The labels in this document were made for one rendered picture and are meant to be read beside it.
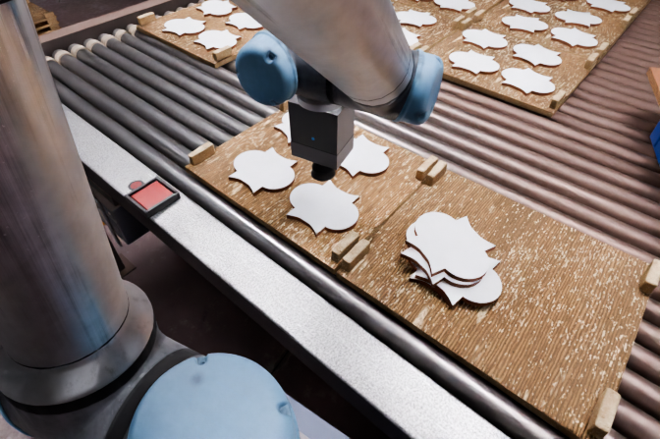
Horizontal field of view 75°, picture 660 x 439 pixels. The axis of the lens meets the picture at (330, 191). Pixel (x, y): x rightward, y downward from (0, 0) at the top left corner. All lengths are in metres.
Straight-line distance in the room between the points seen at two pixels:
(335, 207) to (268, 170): 0.17
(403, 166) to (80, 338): 0.71
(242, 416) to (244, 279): 0.42
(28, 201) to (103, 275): 0.09
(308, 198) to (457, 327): 0.35
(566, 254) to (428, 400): 0.36
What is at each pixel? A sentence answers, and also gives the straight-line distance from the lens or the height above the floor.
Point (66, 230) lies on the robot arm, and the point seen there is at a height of 1.33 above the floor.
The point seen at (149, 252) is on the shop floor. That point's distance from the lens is 2.09.
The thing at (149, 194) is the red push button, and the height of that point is 0.93.
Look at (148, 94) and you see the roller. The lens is 1.27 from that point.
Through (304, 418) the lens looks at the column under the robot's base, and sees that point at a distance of 0.69.
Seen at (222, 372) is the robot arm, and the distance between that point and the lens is 0.37.
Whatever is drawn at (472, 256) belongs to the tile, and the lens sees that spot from 0.72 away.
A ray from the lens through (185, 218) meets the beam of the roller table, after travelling 0.87.
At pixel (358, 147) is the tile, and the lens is 0.94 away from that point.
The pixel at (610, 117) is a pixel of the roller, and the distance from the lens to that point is 1.30.
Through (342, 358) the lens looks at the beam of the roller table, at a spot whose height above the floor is 0.92.
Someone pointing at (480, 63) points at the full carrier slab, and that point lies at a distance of 1.33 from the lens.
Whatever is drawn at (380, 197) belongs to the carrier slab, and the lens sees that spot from 0.84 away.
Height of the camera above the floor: 1.52
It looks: 44 degrees down
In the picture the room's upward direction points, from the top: straight up
